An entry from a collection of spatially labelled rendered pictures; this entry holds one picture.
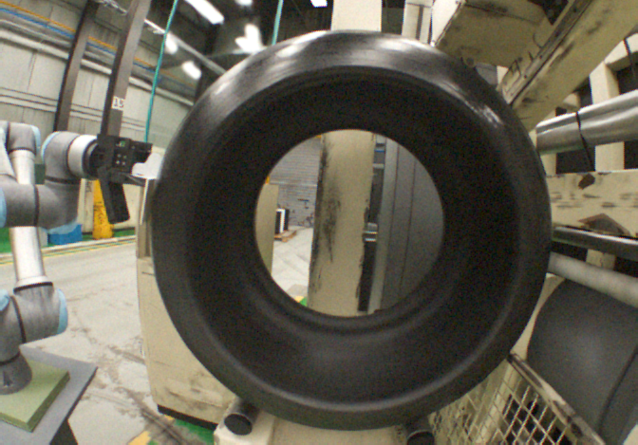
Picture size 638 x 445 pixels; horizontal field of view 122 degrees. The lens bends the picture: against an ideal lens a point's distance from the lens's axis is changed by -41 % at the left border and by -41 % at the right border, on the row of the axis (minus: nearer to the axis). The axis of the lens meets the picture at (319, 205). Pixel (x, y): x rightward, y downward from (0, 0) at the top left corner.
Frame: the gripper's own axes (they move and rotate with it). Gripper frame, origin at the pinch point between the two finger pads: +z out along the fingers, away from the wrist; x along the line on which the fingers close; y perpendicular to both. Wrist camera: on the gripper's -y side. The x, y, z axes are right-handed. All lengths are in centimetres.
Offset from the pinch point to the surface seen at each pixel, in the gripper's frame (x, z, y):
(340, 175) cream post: 25.3, 26.8, 9.1
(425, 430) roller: -11, 49, -26
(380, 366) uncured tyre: 8, 43, -27
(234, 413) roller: -10.7, 20.0, -30.1
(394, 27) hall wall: 899, 93, 622
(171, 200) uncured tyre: -12.6, 8.1, 0.0
